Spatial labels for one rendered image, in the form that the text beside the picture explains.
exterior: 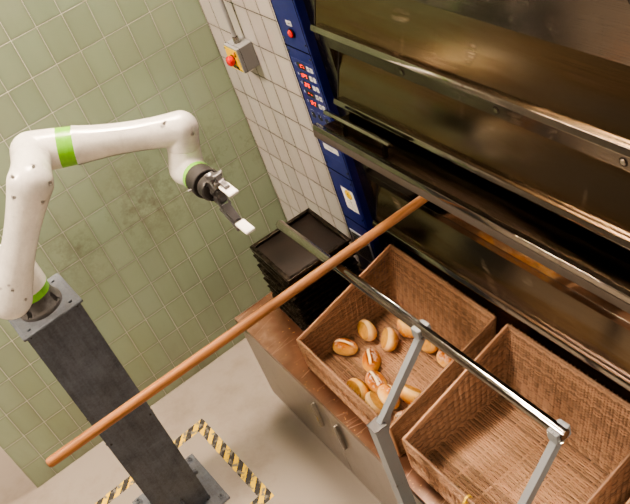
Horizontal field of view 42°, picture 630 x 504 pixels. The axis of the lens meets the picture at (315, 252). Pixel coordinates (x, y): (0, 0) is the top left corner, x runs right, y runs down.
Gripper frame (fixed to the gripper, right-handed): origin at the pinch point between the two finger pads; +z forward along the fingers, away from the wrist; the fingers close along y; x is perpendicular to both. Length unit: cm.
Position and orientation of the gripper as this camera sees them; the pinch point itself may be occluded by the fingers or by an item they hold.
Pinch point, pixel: (241, 211)
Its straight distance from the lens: 229.5
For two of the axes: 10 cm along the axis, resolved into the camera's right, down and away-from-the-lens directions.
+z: 5.4, 4.2, -7.3
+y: 2.8, 7.2, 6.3
